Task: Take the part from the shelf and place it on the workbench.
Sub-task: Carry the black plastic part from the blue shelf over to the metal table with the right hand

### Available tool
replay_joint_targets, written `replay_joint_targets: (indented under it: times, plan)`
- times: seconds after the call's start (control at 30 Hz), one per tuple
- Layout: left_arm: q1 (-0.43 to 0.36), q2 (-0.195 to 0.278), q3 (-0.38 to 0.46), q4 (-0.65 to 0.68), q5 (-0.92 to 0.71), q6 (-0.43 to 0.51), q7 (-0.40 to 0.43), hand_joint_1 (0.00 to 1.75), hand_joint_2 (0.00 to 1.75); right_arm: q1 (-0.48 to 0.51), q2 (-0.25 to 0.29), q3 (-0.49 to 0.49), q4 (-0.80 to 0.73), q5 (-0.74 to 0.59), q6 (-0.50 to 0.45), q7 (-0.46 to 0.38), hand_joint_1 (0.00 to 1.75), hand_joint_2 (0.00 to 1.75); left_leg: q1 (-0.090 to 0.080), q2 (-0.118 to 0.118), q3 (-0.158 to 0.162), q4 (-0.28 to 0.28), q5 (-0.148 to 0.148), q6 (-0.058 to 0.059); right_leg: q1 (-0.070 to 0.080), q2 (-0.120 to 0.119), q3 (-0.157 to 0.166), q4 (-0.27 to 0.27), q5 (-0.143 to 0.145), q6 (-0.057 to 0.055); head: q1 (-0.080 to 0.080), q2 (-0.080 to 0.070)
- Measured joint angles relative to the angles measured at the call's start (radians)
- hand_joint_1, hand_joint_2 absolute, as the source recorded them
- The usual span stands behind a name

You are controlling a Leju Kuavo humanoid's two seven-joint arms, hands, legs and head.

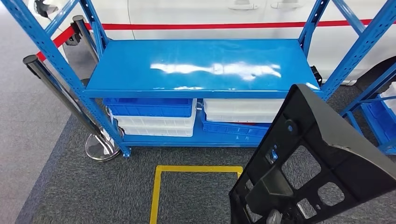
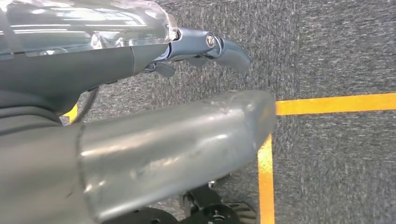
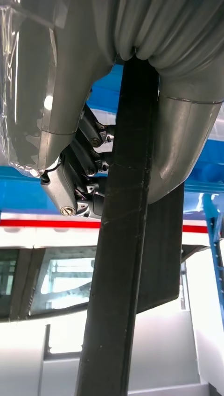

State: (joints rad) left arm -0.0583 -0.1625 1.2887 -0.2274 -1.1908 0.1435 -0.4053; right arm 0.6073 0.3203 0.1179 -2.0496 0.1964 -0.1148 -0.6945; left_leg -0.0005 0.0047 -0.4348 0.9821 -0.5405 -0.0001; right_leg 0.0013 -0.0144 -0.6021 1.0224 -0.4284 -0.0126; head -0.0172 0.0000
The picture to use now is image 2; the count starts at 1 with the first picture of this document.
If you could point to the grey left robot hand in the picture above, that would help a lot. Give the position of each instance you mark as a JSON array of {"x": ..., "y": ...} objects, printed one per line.
[{"x": 139, "y": 154}]

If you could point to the black robot foot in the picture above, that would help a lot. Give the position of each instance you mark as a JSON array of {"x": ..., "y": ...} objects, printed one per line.
[{"x": 210, "y": 213}]

